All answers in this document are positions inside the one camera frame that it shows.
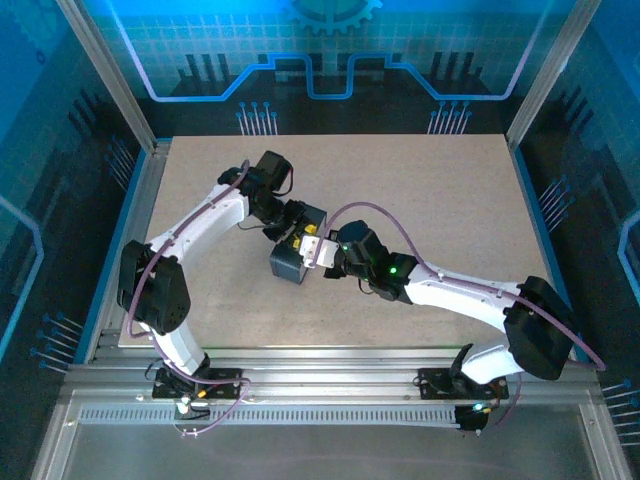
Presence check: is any starry night print tin box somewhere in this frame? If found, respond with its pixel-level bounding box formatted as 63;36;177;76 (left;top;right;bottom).
268;202;329;286

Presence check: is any blue table edge strip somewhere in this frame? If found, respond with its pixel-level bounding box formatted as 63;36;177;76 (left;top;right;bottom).
74;149;149;364
512;144;594;366

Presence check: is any black connector box with LED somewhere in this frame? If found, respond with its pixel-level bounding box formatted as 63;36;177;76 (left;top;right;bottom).
453;403;490;435

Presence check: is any grey metal front panel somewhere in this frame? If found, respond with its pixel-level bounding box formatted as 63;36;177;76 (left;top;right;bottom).
29;389;631;480

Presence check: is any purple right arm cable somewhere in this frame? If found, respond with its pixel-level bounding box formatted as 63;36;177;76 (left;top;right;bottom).
324;202;607;436

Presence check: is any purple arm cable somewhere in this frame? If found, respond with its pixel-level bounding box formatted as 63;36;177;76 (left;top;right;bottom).
124;158;251;439
324;202;607;436

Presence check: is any aluminium front rail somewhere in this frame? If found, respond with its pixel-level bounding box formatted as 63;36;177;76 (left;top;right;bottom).
62;347;604;401

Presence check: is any aluminium side rail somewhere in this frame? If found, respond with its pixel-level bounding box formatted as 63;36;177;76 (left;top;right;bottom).
82;139;174;364

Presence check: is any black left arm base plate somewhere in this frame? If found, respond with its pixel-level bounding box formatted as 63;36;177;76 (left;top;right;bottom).
151;367;245;401

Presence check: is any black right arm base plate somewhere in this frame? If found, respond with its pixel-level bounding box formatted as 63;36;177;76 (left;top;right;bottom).
417;367;510;401

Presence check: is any slotted grey cable duct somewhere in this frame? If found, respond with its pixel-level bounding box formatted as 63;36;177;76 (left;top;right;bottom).
78;407;461;427

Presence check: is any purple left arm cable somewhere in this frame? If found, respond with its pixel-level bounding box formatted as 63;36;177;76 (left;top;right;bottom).
124;158;251;439

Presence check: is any white and black cable connector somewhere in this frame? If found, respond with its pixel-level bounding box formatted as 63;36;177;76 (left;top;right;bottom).
173;397;211;419

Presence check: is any aluminium frame post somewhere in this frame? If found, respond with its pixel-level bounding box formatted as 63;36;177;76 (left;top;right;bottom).
54;0;159;154
505;0;604;146

